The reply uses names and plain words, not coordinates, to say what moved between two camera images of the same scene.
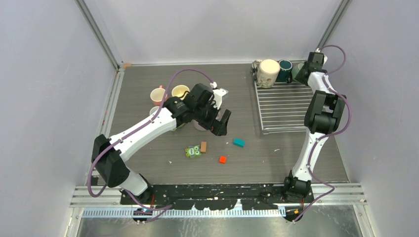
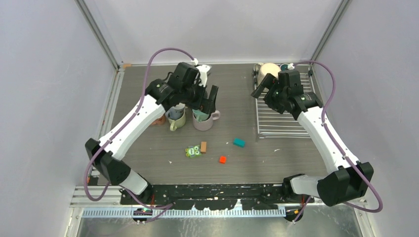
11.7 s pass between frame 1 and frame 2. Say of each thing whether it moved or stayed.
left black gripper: moved
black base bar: stayed
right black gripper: moved
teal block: stayed
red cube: stayed
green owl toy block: stayed
